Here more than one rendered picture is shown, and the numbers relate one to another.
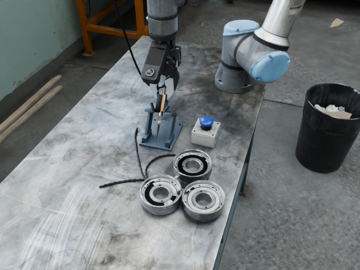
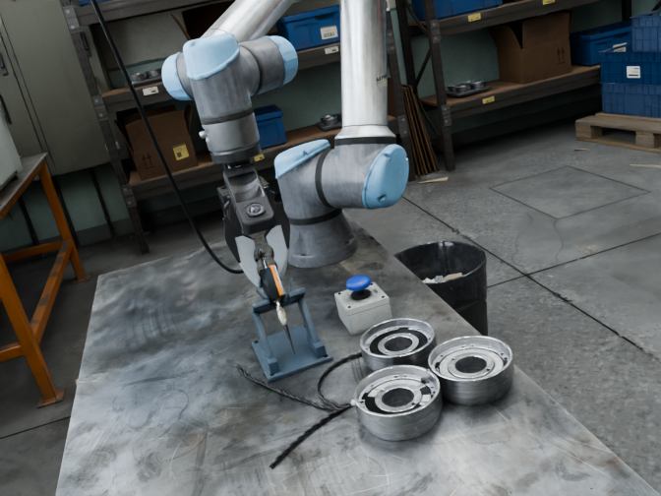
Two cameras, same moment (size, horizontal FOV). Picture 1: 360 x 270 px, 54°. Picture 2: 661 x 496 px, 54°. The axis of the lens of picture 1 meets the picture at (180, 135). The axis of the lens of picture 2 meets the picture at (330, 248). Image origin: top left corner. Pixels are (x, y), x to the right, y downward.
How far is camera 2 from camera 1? 0.48 m
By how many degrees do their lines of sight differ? 33
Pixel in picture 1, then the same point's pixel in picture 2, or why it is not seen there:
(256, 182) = not seen: hidden behind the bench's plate
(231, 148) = (417, 309)
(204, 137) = (371, 308)
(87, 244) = not seen: outside the picture
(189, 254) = (538, 443)
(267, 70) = (390, 178)
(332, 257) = not seen: hidden behind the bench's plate
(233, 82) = (330, 243)
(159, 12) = (231, 104)
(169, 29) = (252, 133)
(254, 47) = (352, 156)
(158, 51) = (245, 178)
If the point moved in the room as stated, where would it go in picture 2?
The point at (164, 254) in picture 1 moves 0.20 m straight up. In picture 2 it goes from (504, 468) to (483, 301)
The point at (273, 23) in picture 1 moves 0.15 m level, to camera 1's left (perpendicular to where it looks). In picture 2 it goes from (363, 109) to (294, 131)
